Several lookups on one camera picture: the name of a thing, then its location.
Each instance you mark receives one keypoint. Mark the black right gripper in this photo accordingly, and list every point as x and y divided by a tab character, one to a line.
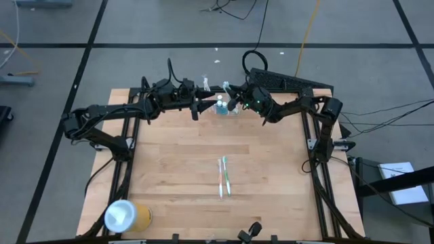
256	100

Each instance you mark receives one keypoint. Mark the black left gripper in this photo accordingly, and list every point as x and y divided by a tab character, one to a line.
186	96

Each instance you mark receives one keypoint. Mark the green and white toothbrush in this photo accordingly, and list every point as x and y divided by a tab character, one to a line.
229	88
227	178
224	83

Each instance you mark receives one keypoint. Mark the plastic-wrapped orange toothbrush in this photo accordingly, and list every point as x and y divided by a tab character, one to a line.
205	82
220	179

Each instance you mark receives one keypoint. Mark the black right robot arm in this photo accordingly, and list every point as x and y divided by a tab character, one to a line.
322	135

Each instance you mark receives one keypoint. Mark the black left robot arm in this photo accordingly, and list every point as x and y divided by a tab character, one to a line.
101	112

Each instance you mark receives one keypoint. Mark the black perforated case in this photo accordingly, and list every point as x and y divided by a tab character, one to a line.
288	83

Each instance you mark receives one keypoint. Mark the yellow canister white lid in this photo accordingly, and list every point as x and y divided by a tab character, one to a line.
120	217

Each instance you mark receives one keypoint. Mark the black side table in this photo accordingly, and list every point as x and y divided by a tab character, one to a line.
390	183

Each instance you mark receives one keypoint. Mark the blue-grey floor base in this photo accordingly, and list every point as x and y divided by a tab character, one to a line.
44	3

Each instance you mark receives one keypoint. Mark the grey floor foot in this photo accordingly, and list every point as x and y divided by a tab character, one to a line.
17	81

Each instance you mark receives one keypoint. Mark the white booklet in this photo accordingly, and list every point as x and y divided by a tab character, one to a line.
407	196

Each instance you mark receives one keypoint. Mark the black caster base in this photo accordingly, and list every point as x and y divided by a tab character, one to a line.
4	117

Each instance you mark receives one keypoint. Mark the black metal table frame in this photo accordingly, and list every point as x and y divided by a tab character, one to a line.
169	90

